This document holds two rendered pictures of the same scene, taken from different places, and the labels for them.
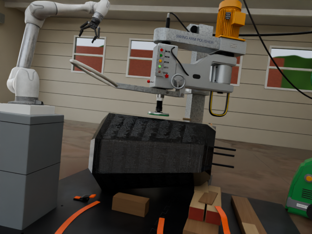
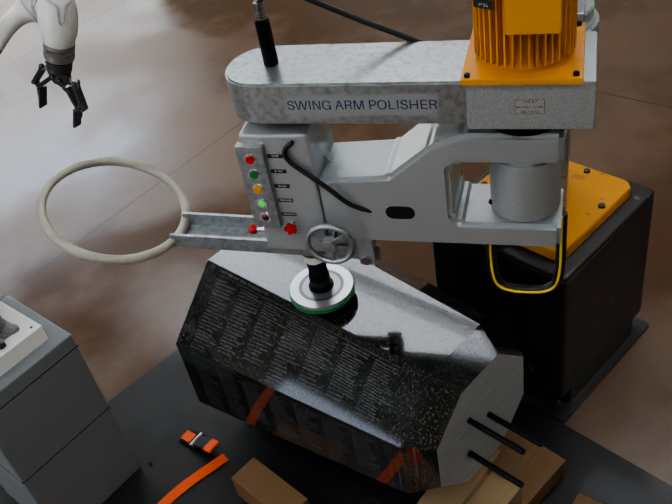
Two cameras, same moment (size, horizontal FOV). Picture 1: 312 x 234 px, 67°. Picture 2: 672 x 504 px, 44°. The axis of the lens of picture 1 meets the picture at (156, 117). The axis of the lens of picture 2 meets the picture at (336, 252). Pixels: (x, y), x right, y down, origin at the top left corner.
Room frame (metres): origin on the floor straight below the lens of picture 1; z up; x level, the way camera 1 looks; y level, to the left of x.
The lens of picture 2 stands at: (0.77, -1.25, 2.70)
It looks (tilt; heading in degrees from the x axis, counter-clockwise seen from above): 40 degrees down; 36
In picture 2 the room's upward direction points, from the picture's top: 11 degrees counter-clockwise
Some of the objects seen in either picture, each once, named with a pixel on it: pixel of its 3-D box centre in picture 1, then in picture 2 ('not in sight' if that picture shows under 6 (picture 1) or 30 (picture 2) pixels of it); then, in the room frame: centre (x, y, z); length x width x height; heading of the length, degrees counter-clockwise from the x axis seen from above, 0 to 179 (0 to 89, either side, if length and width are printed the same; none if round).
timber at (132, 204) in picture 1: (130, 204); (272, 497); (2.00, 0.14, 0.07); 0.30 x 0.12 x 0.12; 75
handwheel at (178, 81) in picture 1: (177, 81); (332, 236); (2.29, -0.17, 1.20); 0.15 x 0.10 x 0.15; 105
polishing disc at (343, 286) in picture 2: (158, 113); (321, 286); (2.37, -0.02, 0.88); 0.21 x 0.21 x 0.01
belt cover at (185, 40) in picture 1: (198, 45); (403, 88); (2.46, -0.36, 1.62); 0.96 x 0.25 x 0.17; 105
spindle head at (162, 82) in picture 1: (170, 70); (322, 177); (2.39, -0.10, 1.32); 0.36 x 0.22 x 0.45; 105
